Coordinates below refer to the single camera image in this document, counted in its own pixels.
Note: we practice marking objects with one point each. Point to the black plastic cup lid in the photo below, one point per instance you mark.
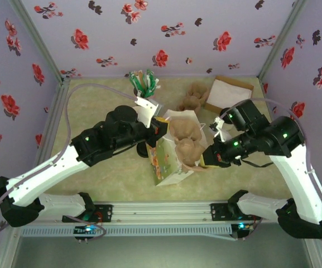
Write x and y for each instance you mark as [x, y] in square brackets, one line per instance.
[142, 150]

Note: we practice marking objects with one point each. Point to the white printed paper bag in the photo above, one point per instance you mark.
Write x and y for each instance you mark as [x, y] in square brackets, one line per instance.
[163, 167]

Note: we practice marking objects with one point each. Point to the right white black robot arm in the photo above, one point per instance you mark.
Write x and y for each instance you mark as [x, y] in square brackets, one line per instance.
[297, 178]

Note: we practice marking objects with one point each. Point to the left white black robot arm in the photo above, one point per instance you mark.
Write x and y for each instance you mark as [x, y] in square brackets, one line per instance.
[46, 173]

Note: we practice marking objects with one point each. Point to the brown cardboard napkin tray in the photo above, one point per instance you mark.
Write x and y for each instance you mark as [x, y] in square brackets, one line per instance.
[215, 107]

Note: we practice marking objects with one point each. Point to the white paper napkin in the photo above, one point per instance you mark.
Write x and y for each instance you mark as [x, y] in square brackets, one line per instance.
[227, 92]

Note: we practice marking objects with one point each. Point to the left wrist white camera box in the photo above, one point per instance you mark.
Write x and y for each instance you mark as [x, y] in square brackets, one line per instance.
[148, 107]

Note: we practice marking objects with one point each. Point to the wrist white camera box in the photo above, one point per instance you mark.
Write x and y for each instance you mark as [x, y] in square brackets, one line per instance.
[219, 131]
[148, 107]

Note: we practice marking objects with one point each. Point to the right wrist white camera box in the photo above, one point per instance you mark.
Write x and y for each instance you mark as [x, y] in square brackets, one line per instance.
[219, 131]

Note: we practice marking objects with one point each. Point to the aluminium side rail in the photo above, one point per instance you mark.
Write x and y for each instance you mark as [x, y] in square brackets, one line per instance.
[57, 106]

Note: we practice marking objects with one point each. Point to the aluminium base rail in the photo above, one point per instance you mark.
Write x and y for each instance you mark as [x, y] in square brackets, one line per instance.
[160, 212]

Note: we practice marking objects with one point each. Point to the aluminium frame post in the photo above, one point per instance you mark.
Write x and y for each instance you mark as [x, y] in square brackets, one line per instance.
[3, 258]
[315, 254]
[38, 39]
[281, 39]

